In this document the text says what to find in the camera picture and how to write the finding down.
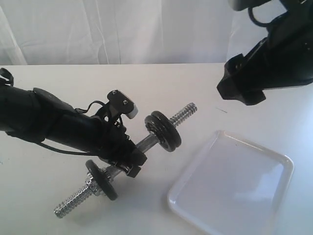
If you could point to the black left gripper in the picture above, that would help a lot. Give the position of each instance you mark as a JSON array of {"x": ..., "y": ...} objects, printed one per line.
[{"x": 107, "y": 141}]

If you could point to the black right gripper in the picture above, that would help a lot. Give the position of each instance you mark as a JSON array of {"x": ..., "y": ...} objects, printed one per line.
[{"x": 284, "y": 58}]

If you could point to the black weight plate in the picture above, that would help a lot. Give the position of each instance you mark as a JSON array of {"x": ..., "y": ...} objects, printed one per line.
[
  {"x": 156, "y": 132},
  {"x": 170, "y": 126}
]

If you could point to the chrome threaded dumbbell bar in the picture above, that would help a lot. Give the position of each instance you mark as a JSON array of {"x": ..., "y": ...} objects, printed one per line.
[{"x": 144, "y": 145}]

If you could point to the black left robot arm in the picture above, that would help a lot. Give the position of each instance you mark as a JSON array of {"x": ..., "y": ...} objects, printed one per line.
[{"x": 37, "y": 115}]

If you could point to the chrome star collar nut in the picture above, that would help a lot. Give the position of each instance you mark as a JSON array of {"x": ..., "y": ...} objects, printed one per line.
[{"x": 93, "y": 186}]

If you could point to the white square plastic tray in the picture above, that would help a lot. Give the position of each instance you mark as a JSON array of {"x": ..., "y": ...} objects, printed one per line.
[{"x": 233, "y": 186}]

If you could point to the white backdrop curtain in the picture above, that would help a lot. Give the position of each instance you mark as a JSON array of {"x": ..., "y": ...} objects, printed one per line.
[{"x": 51, "y": 32}]

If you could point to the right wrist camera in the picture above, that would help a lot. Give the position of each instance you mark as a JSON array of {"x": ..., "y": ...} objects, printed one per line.
[{"x": 239, "y": 5}]

